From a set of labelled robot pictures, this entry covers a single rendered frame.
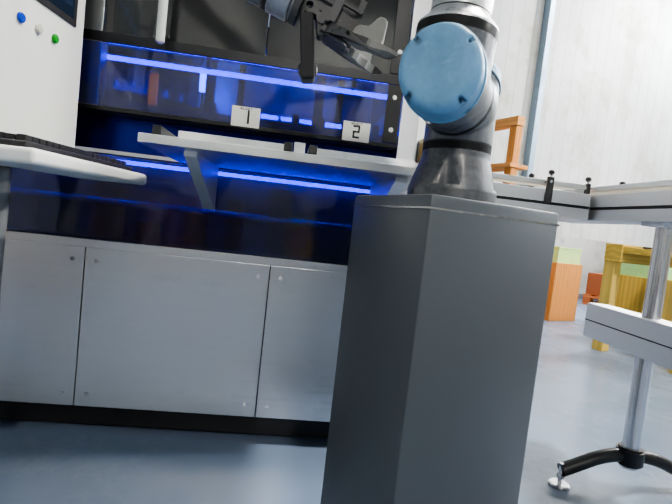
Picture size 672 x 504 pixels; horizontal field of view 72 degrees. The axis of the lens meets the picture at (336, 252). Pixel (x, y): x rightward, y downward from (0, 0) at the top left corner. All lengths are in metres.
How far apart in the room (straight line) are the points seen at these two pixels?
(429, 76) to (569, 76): 6.96
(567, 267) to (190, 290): 4.23
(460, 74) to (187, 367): 1.20
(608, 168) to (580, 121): 0.91
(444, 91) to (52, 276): 1.29
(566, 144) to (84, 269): 6.72
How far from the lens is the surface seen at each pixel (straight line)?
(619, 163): 8.34
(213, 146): 1.08
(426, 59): 0.68
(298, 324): 1.50
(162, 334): 1.55
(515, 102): 6.85
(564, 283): 5.18
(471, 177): 0.78
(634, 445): 1.80
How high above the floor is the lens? 0.73
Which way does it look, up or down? 4 degrees down
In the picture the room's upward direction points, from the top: 6 degrees clockwise
